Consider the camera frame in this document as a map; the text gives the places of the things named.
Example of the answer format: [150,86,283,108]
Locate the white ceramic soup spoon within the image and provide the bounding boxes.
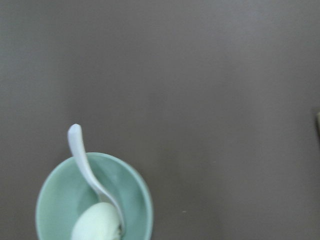
[67,123,126,235]

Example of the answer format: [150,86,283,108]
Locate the white steamed bun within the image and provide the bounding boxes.
[71,202,121,240]

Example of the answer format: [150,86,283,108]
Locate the light green bowl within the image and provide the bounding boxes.
[35,152,154,240]

